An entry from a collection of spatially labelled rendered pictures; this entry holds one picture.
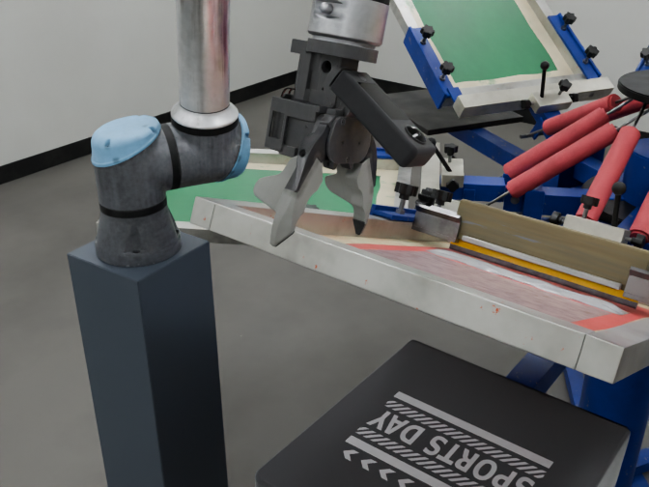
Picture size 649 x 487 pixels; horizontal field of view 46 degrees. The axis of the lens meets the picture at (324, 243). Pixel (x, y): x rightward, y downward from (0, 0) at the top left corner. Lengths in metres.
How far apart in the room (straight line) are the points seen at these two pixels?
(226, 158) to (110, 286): 0.30
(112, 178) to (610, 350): 0.85
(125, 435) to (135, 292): 0.36
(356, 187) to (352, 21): 0.17
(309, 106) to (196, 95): 0.56
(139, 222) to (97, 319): 0.22
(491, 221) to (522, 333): 0.66
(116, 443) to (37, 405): 1.48
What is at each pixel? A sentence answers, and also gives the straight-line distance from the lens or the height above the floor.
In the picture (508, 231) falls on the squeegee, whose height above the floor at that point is 1.22.
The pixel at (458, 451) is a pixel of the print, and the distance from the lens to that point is 1.34.
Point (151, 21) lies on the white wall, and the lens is 5.62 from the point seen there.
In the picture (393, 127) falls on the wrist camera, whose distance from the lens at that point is 0.73.
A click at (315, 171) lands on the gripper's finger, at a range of 0.74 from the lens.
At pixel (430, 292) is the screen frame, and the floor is 1.41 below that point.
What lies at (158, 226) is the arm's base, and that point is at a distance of 1.36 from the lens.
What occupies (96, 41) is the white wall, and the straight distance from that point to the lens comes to 5.35.
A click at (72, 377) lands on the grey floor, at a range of 3.20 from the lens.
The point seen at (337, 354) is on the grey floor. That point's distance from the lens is 3.17.
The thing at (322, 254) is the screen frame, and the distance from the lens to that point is 0.93.
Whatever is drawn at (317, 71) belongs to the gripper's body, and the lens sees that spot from 0.79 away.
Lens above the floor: 1.85
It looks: 27 degrees down
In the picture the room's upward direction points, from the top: straight up
